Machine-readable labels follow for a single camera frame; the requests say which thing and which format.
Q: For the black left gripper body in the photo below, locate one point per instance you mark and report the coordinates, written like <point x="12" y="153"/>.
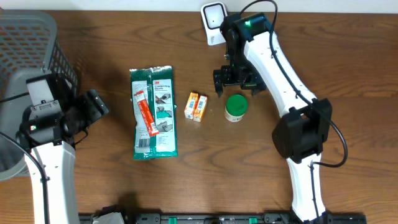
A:
<point x="89" y="109"/>

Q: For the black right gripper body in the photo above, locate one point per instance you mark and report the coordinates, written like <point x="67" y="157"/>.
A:
<point x="243" y="73"/>

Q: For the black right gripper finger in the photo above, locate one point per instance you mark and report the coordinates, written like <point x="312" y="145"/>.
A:
<point x="219" y="89"/>
<point x="258" y="88"/>

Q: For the green lid spice jar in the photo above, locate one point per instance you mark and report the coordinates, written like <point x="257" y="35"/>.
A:
<point x="236" y="107"/>

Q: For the orange small box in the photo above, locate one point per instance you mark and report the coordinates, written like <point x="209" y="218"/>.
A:
<point x="200" y="109"/>
<point x="191" y="105"/>

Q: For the green white snack bag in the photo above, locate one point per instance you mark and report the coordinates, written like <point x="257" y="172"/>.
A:
<point x="152" y="97"/>

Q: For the red white snack stick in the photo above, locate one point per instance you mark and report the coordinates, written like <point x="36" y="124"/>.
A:
<point x="146" y="113"/>

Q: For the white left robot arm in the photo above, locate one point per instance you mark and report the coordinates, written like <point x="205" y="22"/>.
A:
<point x="47" y="134"/>

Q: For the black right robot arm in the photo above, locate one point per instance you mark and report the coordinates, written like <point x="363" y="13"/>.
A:
<point x="257" y="63"/>

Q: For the white barcode scanner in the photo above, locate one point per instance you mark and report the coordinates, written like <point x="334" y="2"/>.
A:
<point x="212" y="15"/>

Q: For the grey plastic basket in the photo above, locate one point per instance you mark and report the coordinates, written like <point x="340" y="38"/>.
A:
<point x="29" y="48"/>

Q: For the black mounting rail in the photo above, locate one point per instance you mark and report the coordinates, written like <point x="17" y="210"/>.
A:
<point x="153" y="218"/>

